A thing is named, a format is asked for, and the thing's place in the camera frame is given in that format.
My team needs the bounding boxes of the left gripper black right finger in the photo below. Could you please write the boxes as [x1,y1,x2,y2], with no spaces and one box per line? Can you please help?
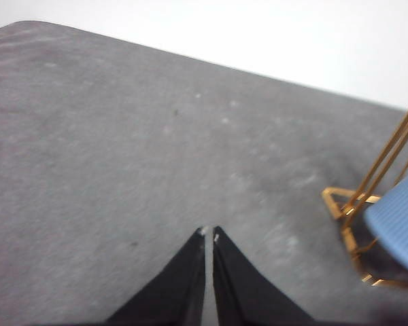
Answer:
[211,225,319,326]

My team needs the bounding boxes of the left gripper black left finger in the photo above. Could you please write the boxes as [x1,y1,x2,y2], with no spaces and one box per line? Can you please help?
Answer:
[103,225,208,326]

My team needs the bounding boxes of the tilted blue ribbed cup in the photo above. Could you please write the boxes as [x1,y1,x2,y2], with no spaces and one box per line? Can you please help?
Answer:
[364,169,408,279]

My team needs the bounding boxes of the gold wire cup rack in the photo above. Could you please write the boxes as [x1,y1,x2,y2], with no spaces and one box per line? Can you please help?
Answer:
[322,88,408,289]

